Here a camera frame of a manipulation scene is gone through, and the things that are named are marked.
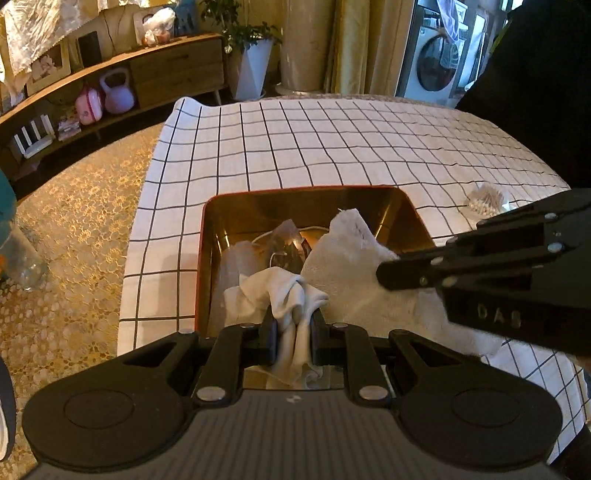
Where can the purple kettlebell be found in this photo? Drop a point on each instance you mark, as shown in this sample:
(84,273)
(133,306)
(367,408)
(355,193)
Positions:
(117,94)

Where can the light photo frame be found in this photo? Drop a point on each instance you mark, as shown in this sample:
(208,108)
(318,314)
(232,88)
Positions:
(48,69)

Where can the clear plastic bottle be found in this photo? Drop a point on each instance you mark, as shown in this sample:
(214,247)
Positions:
(23,258)

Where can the wooden sideboard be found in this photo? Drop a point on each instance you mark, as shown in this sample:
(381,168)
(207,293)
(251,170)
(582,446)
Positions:
(180,69)

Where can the white sock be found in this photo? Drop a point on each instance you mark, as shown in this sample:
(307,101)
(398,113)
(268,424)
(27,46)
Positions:
(286,295)

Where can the white planter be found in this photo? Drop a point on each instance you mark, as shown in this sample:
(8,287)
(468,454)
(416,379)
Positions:
(251,69)

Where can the white hanging cloth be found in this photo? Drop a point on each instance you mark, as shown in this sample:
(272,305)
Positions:
(51,32)

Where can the washing machine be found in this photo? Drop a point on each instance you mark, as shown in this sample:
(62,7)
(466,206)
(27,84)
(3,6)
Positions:
(438,64)

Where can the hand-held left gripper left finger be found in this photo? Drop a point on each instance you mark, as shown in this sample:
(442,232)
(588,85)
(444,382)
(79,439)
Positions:
(270,333)

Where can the beige patterned rug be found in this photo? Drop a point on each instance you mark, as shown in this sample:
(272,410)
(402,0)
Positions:
(69,277)

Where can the red tin box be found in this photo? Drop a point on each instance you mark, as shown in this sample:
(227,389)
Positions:
(277,203)

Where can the hanging white garment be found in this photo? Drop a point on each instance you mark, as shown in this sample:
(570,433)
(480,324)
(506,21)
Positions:
(448,18)

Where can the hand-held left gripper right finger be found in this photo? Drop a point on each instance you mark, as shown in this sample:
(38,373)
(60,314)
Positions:
(317,334)

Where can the white checkered tablecloth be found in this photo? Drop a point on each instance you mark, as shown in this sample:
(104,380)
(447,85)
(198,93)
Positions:
(323,143)

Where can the green potted plant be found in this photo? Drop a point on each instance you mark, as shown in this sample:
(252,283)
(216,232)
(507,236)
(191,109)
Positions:
(240,23)

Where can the dark picture frame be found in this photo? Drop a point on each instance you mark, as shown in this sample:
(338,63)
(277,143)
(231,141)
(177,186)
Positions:
(89,48)

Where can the gold curtain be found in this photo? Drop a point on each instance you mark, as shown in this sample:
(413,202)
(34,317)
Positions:
(369,46)

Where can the white fluffy towel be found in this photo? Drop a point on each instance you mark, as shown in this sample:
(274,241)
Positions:
(351,267)

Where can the white slatted holder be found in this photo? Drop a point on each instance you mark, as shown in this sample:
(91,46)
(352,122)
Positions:
(32,138)

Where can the blue figurine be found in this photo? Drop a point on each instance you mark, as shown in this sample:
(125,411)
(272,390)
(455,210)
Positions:
(184,16)

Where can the cream column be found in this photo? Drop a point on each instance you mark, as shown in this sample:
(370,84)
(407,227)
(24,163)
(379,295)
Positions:
(307,46)

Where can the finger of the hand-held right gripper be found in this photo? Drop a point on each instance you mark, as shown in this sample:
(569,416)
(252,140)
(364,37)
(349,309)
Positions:
(508,235)
(406,275)

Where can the clear tea packet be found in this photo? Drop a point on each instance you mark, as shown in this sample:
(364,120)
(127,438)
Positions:
(288,251)

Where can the pink kettlebell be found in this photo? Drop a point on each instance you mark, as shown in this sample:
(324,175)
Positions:
(88,106)

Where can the plastic bag with toys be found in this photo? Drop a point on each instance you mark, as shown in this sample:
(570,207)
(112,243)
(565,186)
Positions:
(157,27)

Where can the clear plastic bag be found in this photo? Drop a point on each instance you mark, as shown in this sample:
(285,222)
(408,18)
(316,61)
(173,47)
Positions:
(240,258)

